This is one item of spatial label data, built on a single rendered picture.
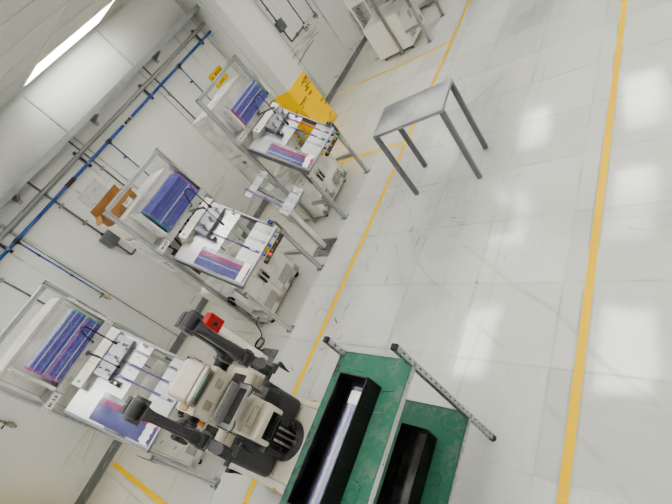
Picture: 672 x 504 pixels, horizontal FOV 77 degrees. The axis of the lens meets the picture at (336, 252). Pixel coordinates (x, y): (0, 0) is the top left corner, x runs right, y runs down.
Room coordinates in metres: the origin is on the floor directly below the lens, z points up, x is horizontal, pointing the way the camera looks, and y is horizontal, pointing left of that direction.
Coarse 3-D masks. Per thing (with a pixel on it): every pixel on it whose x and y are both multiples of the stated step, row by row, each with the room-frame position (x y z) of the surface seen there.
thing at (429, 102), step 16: (448, 80) 3.26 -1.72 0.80; (416, 96) 3.48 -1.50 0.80; (432, 96) 3.26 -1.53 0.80; (384, 112) 3.72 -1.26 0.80; (400, 112) 3.48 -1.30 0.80; (416, 112) 3.26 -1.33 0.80; (432, 112) 3.06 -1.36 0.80; (464, 112) 3.26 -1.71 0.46; (384, 128) 3.48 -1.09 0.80; (400, 128) 3.30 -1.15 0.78; (448, 128) 3.01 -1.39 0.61; (384, 144) 3.52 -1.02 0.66; (464, 144) 3.01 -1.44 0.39; (480, 176) 2.99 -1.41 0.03; (416, 192) 3.50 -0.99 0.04
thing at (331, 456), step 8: (352, 392) 1.35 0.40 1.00; (360, 392) 1.32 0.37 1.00; (352, 400) 1.32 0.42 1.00; (352, 408) 1.28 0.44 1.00; (344, 416) 1.28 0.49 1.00; (344, 424) 1.25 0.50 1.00; (336, 432) 1.25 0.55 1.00; (344, 432) 1.22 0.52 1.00; (336, 440) 1.22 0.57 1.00; (336, 448) 1.19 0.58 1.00; (328, 456) 1.19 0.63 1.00; (336, 456) 1.16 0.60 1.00; (328, 464) 1.16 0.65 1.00; (320, 472) 1.16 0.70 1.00; (328, 472) 1.13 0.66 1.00; (320, 480) 1.13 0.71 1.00; (320, 488) 1.11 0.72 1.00; (312, 496) 1.11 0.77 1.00; (320, 496) 1.08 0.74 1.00
